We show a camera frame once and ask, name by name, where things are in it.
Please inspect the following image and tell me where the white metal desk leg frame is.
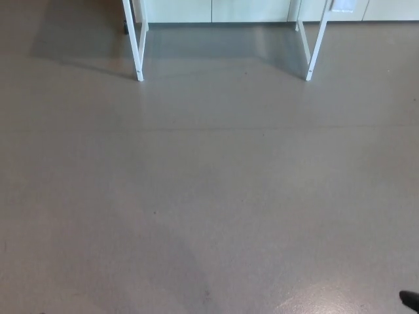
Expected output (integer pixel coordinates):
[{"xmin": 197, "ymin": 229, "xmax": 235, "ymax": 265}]
[
  {"xmin": 122, "ymin": 0, "xmax": 150, "ymax": 82},
  {"xmin": 295, "ymin": 0, "xmax": 330, "ymax": 82}
]

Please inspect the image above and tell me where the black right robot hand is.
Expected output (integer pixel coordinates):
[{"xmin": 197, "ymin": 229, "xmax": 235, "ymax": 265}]
[{"xmin": 399, "ymin": 290, "xmax": 419, "ymax": 313}]

